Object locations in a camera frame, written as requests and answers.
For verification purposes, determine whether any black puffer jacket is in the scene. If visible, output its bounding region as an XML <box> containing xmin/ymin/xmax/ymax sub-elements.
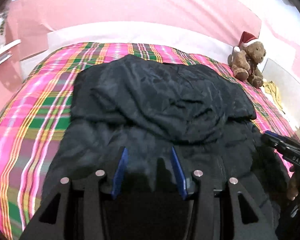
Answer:
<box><xmin>35</xmin><ymin>55</ymin><xmax>288</xmax><ymax>239</ymax></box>

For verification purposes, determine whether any person's right hand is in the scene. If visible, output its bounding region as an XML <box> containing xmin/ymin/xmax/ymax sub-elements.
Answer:
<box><xmin>287</xmin><ymin>165</ymin><xmax>300</xmax><ymax>217</ymax></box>

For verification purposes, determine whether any white board at bedside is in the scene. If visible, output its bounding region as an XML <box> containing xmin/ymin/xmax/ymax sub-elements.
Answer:
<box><xmin>262</xmin><ymin>59</ymin><xmax>300</xmax><ymax>130</ymax></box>

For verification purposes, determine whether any yellow crumpled cloth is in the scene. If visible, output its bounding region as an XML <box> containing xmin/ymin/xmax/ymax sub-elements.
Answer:
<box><xmin>261</xmin><ymin>80</ymin><xmax>285</xmax><ymax>115</ymax></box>

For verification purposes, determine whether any pink plaid bed blanket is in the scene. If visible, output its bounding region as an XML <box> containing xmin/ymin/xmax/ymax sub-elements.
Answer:
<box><xmin>0</xmin><ymin>42</ymin><xmax>300</xmax><ymax>240</ymax></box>

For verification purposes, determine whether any brown teddy bear santa hat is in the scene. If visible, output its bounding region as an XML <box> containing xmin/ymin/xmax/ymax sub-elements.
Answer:
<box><xmin>228</xmin><ymin>31</ymin><xmax>266</xmax><ymax>89</ymax></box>

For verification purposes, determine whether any white bed headboard panel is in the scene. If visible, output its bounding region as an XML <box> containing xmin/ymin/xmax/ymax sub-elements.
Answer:
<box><xmin>46</xmin><ymin>21</ymin><xmax>237</xmax><ymax>58</ymax></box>

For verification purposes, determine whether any white shelf edge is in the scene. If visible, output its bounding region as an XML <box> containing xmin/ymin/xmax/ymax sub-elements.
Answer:
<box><xmin>0</xmin><ymin>39</ymin><xmax>21</xmax><ymax>65</ymax></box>

